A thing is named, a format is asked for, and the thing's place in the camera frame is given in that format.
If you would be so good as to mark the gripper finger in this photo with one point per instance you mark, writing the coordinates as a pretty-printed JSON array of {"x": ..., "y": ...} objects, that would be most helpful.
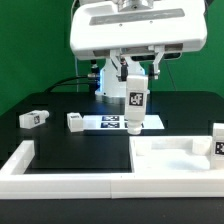
[
  {"x": 154, "y": 70},
  {"x": 120, "y": 65}
]

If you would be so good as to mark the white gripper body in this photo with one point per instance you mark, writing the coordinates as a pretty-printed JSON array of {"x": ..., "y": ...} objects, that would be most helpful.
[{"x": 176, "y": 26}]

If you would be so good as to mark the white square tabletop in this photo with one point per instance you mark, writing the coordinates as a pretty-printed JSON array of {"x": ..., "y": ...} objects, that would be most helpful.
[{"x": 153, "y": 155}]

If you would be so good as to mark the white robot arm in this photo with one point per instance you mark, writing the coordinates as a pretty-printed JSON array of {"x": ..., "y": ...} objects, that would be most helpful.
[{"x": 111, "y": 89}]

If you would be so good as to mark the white marker plate with tags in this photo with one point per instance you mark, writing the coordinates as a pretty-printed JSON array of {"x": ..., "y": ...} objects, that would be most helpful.
[{"x": 118, "y": 122}]

